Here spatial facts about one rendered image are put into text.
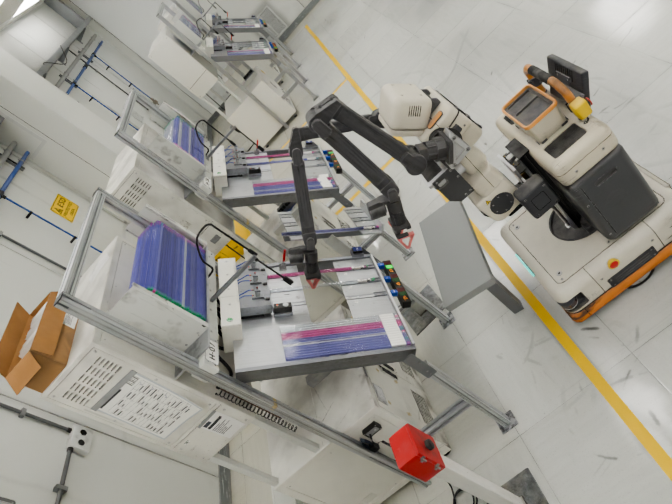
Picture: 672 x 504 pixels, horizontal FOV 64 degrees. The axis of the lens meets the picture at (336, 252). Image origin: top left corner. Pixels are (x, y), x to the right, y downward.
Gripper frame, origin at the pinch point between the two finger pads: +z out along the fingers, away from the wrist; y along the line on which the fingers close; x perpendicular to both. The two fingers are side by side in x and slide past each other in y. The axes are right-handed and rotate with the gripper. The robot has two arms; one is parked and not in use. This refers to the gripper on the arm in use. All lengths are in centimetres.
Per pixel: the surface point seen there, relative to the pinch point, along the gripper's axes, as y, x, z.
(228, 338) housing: 29.9, -39.5, -3.2
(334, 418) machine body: 39, 0, 45
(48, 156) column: -284, -188, 35
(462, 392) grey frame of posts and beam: 53, 54, 28
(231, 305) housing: 17.1, -36.8, -9.4
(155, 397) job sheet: 50, -68, 2
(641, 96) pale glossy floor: -59, 196, -51
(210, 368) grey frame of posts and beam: 53, -46, -11
